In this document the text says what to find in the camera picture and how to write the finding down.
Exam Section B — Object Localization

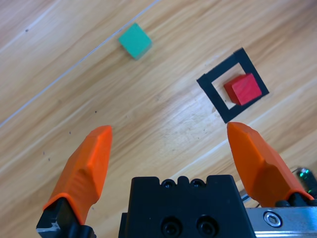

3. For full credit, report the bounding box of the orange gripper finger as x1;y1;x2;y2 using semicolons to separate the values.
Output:
36;125;113;238
226;121;315;208

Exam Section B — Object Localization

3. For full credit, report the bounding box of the dark device with green light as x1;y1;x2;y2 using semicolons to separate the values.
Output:
289;165;317;201

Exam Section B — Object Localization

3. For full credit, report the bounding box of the green wooden block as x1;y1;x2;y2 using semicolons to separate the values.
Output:
117;22;153;61

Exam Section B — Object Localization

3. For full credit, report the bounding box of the black tape square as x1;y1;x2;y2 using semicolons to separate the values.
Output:
196;47;270;124

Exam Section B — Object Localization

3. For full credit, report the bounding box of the red wooden block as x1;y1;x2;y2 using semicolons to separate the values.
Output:
223;73;263;107

